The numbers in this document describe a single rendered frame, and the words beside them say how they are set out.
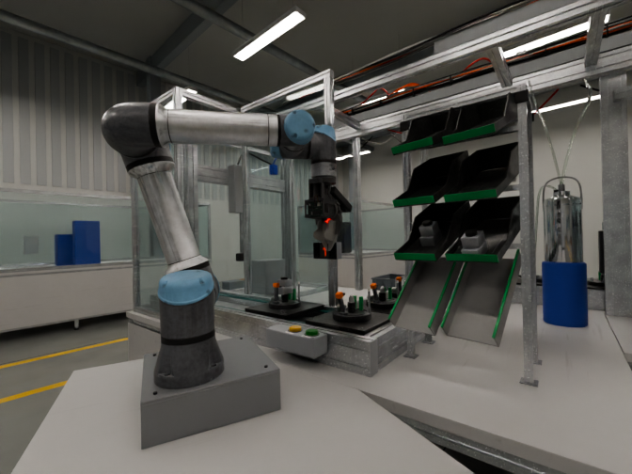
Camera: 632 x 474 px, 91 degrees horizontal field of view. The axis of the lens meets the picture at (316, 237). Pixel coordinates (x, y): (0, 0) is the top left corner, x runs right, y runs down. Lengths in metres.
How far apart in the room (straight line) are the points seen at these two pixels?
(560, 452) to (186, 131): 0.97
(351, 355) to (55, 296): 5.14
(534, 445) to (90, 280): 5.60
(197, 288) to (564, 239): 1.47
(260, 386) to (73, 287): 5.14
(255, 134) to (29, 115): 8.46
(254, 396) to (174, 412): 0.16
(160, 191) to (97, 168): 8.19
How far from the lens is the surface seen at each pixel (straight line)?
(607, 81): 2.17
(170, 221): 0.89
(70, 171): 8.96
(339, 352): 1.02
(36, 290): 5.75
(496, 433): 0.82
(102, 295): 5.89
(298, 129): 0.77
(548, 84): 2.13
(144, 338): 1.97
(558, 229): 1.70
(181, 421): 0.78
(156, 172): 0.91
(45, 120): 9.14
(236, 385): 0.78
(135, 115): 0.81
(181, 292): 0.74
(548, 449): 0.82
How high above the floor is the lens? 1.26
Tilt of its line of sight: level
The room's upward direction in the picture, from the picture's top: 1 degrees counter-clockwise
